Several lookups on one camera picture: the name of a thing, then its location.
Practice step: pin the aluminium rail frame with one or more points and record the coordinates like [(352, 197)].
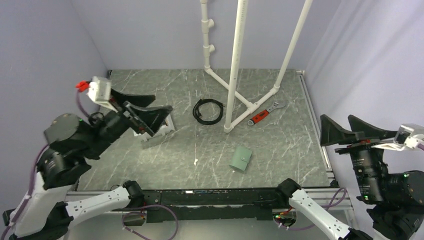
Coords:
[(195, 156)]

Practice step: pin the red handled adjustable wrench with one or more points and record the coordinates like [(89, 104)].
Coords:
[(264, 113)]

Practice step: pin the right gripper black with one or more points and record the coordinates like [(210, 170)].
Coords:
[(333, 132)]

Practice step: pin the green card holder wallet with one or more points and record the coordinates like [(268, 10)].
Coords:
[(241, 158)]

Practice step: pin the white PVC pipe frame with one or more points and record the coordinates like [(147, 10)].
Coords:
[(231, 85)]

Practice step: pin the white plastic card tray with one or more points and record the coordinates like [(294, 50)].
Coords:
[(166, 128)]

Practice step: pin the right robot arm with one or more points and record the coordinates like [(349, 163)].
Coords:
[(396, 199)]

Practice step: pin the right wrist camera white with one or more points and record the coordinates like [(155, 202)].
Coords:
[(408, 137)]

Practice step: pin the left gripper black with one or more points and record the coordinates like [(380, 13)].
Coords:
[(150, 119)]

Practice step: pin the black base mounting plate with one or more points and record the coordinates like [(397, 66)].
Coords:
[(213, 204)]

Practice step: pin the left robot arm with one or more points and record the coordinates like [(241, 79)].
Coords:
[(43, 213)]

